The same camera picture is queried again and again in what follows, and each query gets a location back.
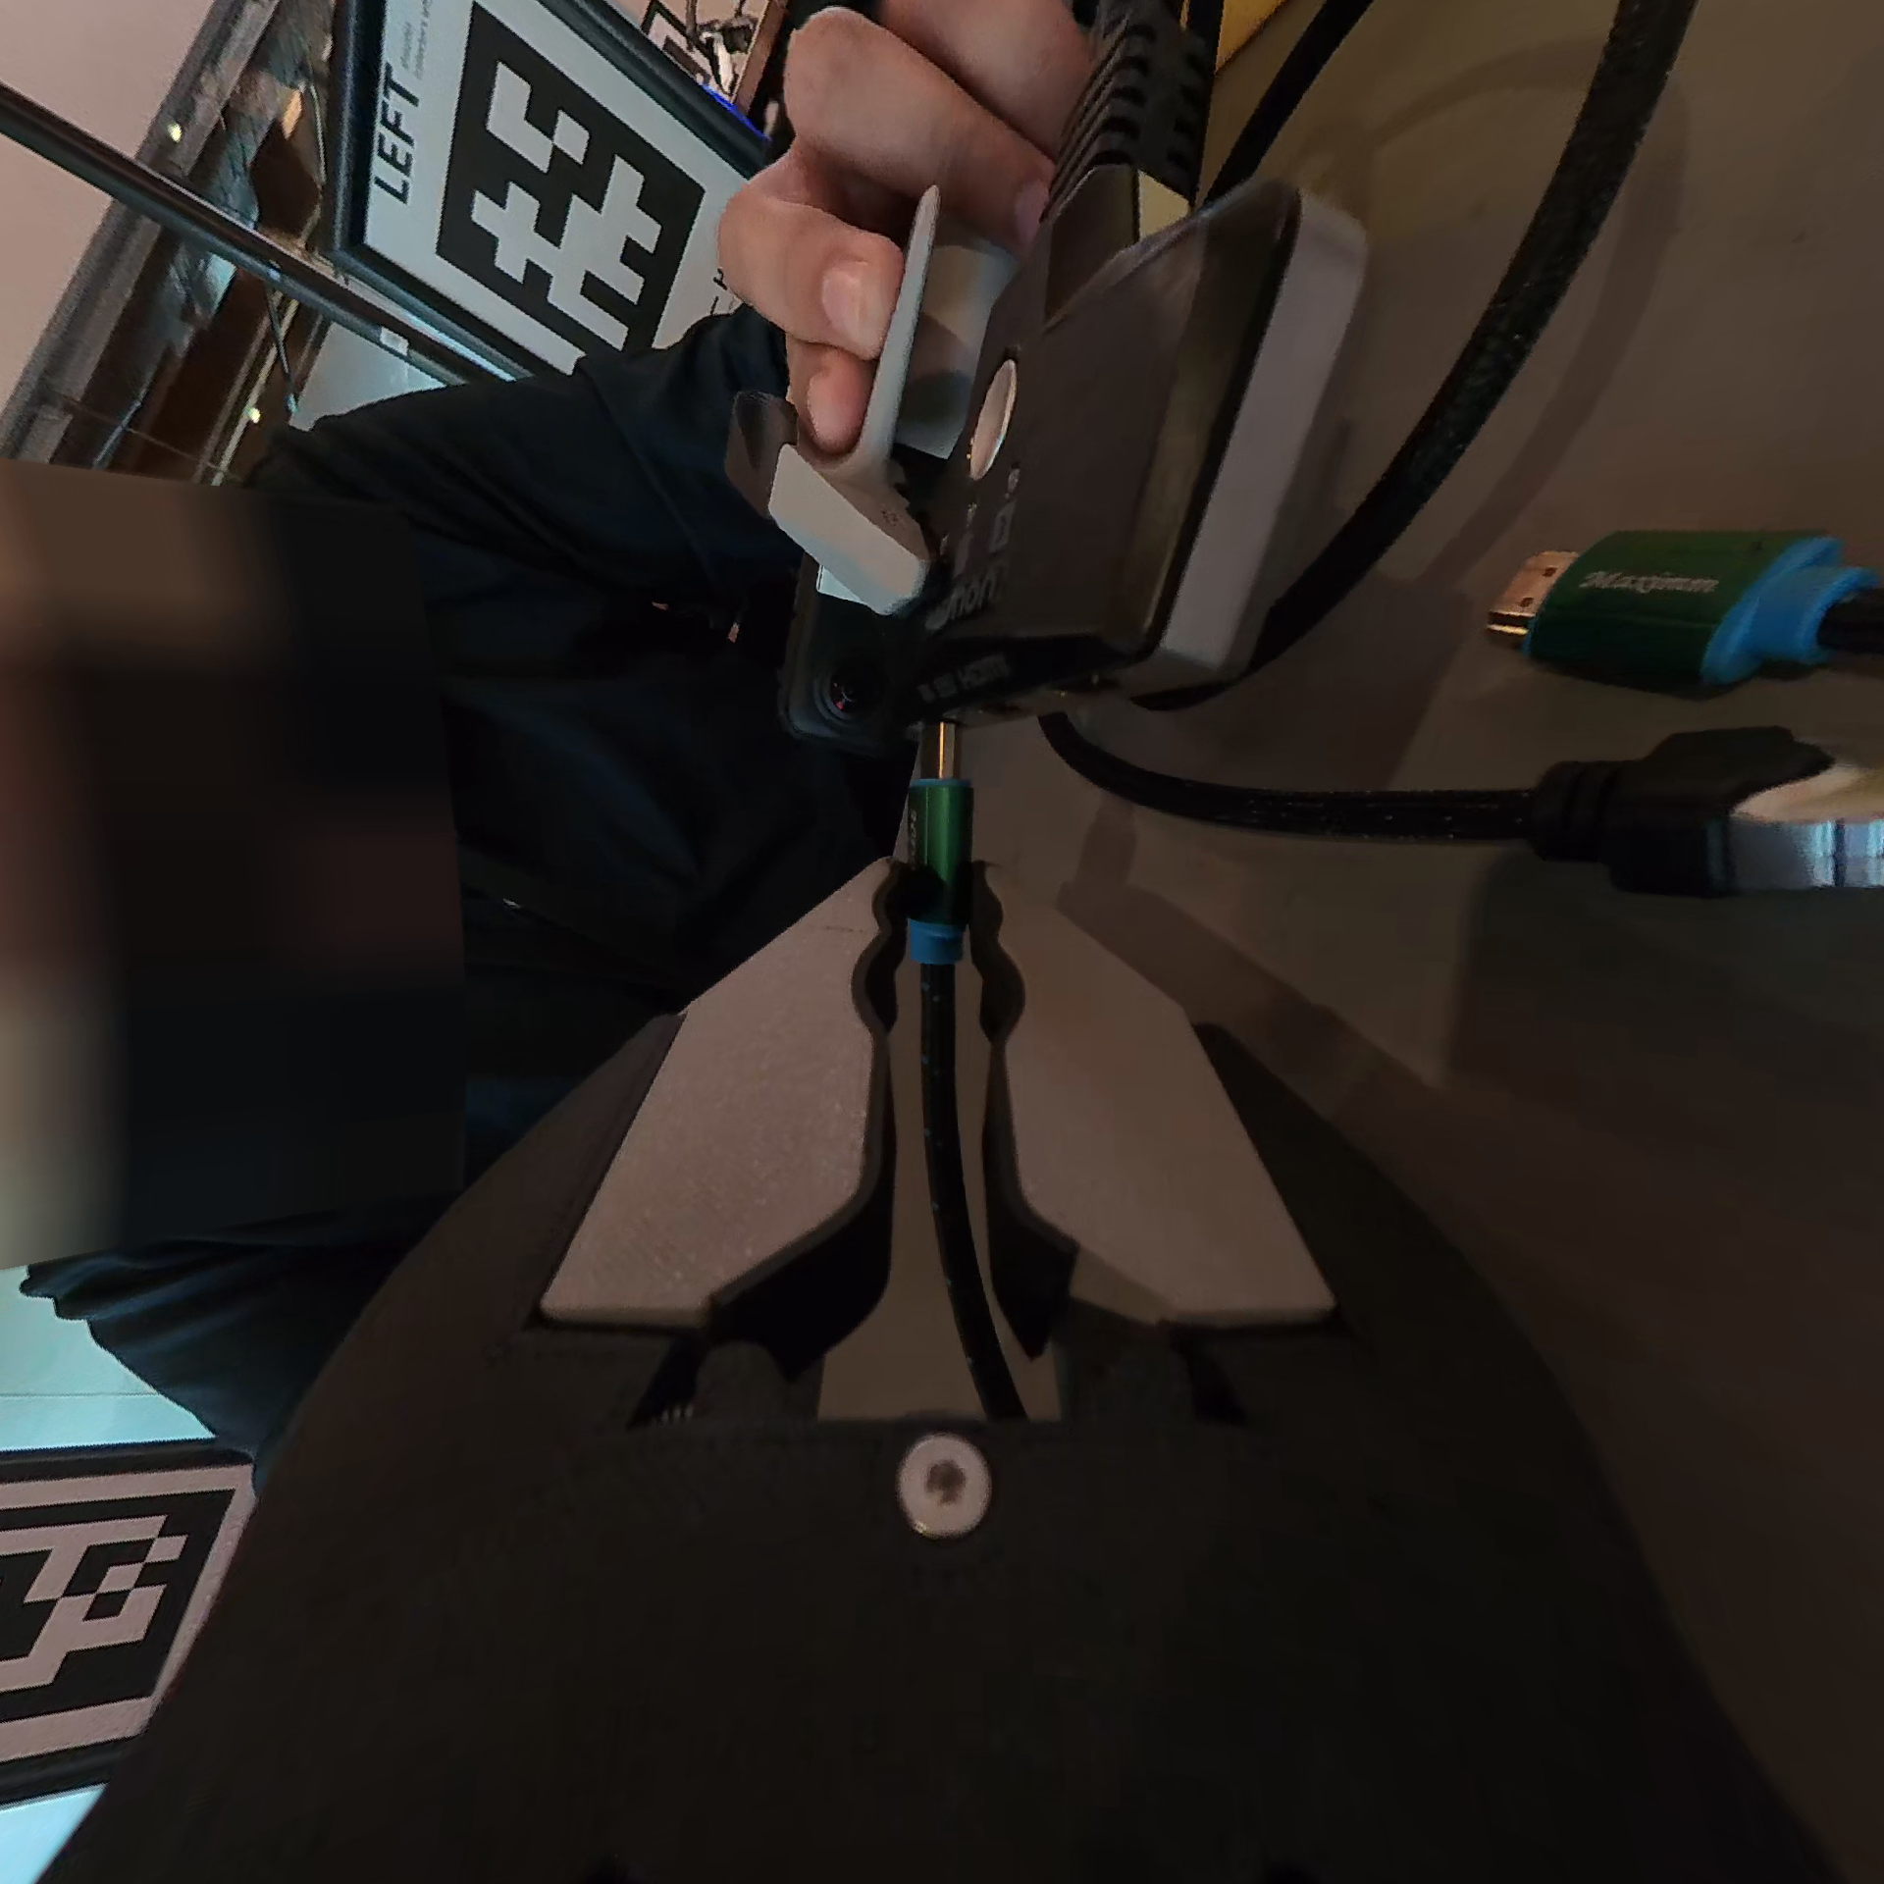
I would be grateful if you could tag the black hdmi switch box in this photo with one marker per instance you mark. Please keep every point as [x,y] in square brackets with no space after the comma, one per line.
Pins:
[977,514]

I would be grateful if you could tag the dark metal pole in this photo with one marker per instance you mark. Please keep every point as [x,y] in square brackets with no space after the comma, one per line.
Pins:
[219,214]

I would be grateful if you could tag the framed black white marker poster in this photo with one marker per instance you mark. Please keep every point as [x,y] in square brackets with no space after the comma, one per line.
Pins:
[559,191]
[88,1604]

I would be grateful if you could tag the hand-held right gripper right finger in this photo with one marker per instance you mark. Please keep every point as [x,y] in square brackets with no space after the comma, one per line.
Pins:
[1162,1164]

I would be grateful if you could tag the person's left hand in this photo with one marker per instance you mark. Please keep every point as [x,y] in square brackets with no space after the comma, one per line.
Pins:
[914,104]

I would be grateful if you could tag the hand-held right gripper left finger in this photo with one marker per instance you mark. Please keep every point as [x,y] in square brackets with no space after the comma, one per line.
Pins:
[706,1164]

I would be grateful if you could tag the person's dark clothed torso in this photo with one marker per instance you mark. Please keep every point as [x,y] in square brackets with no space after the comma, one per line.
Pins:
[617,663]

